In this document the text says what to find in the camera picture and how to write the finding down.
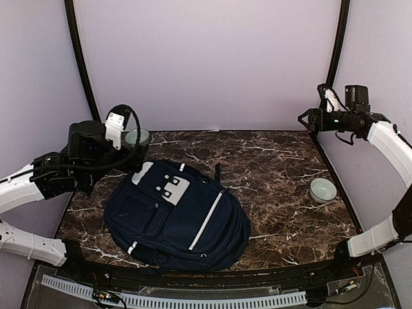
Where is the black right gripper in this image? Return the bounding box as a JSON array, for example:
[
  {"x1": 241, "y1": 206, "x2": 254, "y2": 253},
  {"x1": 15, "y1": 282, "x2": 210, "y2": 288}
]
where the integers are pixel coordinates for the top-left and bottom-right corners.
[{"x1": 297, "y1": 108, "x2": 354, "y2": 132}]

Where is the navy blue student backpack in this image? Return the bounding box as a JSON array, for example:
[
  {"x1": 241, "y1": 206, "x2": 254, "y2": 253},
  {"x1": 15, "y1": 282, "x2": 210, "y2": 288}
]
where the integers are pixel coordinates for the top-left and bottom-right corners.
[{"x1": 104, "y1": 160, "x2": 250, "y2": 272}]

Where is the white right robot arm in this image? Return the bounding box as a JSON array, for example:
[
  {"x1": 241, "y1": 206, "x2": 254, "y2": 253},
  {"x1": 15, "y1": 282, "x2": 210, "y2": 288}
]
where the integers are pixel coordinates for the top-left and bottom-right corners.
[{"x1": 296, "y1": 105, "x2": 411, "y2": 279}]

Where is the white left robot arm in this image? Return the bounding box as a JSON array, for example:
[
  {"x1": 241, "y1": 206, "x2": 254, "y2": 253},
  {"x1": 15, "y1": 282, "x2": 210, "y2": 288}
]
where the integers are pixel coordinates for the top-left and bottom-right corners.
[{"x1": 1, "y1": 152, "x2": 109, "y2": 281}]

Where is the green bowl back left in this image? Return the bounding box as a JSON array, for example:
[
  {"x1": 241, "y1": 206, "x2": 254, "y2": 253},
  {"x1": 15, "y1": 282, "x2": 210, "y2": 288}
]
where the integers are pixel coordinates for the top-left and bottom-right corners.
[{"x1": 125, "y1": 129, "x2": 150, "y2": 149}]

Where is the green bowl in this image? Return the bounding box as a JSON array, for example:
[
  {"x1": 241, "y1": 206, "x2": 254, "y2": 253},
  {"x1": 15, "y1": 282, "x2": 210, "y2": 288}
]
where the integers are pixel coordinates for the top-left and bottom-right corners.
[
  {"x1": 310, "y1": 178, "x2": 337, "y2": 203},
  {"x1": 125, "y1": 129, "x2": 150, "y2": 149}
]

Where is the green bowl right side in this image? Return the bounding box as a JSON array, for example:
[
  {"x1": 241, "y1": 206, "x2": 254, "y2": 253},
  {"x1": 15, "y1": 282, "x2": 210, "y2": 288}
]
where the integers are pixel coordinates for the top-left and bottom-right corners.
[{"x1": 310, "y1": 178, "x2": 337, "y2": 203}]

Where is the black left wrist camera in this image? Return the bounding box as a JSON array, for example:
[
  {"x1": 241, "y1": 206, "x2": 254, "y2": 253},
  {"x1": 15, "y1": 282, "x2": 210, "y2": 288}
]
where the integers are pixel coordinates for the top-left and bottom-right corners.
[{"x1": 68, "y1": 120, "x2": 107, "y2": 162}]

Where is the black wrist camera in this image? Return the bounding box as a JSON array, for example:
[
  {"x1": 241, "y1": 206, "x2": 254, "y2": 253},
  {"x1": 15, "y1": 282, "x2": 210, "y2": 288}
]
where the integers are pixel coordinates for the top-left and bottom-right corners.
[
  {"x1": 345, "y1": 85, "x2": 370, "y2": 114},
  {"x1": 68, "y1": 120, "x2": 107, "y2": 162}
]

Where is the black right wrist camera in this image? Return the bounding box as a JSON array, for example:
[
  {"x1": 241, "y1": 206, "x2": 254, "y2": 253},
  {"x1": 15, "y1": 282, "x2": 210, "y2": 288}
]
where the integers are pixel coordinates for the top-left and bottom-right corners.
[{"x1": 345, "y1": 85, "x2": 370, "y2": 114}]

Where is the grey slotted cable duct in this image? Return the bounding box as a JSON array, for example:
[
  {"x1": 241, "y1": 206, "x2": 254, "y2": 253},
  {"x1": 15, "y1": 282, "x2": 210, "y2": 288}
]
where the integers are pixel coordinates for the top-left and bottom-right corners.
[{"x1": 41, "y1": 275, "x2": 307, "y2": 308}]

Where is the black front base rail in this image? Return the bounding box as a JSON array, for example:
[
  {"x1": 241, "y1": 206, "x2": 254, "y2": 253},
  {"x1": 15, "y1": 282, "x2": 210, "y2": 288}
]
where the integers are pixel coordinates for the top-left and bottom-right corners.
[{"x1": 27, "y1": 247, "x2": 386, "y2": 291}]

